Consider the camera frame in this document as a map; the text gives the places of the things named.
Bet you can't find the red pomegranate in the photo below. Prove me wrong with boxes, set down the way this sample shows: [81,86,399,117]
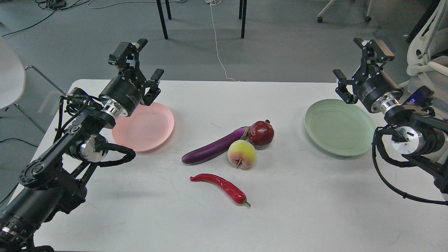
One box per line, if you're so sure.
[247,119,275,148]

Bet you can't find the white office chair right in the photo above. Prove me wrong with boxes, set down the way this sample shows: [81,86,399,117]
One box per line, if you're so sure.
[399,0,448,103]

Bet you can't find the black table legs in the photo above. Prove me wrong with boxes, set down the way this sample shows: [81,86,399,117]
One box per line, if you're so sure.
[155,0,248,40]

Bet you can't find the black floor cables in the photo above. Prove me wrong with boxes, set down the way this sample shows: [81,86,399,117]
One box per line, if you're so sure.
[0,0,91,37]

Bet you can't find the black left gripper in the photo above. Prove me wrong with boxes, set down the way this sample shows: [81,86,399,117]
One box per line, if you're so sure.
[99,38,165,117]

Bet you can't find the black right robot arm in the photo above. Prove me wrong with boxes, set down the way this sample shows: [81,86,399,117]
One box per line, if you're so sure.
[333,38,447,205]

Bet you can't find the white chair left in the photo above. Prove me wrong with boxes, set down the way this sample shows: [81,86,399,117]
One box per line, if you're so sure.
[0,38,66,134]

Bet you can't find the pink plate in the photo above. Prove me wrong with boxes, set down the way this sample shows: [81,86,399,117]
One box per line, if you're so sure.
[112,102,175,153]

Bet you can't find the purple eggplant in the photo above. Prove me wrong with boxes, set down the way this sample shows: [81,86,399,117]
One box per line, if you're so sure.
[181,126,249,165]

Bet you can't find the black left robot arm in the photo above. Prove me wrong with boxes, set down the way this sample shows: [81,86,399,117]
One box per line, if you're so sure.
[0,38,164,252]

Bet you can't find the yellow pink peach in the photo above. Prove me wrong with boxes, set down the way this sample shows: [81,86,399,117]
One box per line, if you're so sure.
[227,139,257,169]

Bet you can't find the office chair base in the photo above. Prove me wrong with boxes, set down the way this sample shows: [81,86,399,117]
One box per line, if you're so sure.
[315,0,375,23]

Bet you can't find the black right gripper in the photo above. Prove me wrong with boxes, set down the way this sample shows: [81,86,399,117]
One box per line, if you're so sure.
[333,38,403,113]

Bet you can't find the red chili pepper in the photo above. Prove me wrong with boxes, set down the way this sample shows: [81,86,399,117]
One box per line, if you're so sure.
[189,173,251,207]

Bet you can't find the green plate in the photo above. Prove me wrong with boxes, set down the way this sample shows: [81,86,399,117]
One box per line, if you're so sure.
[304,99,376,157]

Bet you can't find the white floor cable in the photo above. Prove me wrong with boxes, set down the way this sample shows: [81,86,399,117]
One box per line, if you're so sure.
[205,0,240,82]

